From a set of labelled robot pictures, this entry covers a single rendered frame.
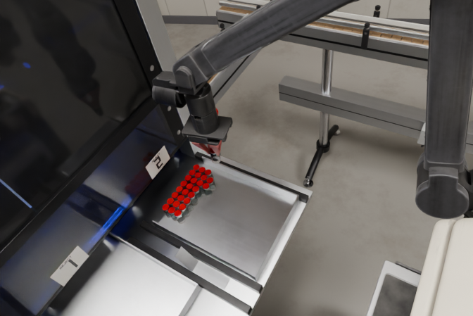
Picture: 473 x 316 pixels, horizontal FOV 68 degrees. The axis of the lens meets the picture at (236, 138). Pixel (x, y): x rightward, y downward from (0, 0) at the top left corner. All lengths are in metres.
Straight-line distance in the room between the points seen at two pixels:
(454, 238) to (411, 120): 1.27
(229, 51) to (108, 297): 0.73
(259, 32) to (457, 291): 0.43
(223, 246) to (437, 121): 0.64
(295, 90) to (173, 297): 1.24
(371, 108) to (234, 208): 0.96
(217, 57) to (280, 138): 1.77
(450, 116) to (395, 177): 1.65
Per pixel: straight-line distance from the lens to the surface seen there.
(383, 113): 1.80
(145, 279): 1.04
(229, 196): 1.09
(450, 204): 0.68
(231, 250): 1.01
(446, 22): 0.53
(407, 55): 1.55
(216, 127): 0.77
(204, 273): 1.00
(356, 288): 1.90
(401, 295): 0.81
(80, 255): 0.99
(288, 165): 2.23
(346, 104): 1.82
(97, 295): 1.08
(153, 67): 0.93
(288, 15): 0.56
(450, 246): 0.55
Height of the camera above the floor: 1.79
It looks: 48 degrees down
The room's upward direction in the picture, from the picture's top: 13 degrees counter-clockwise
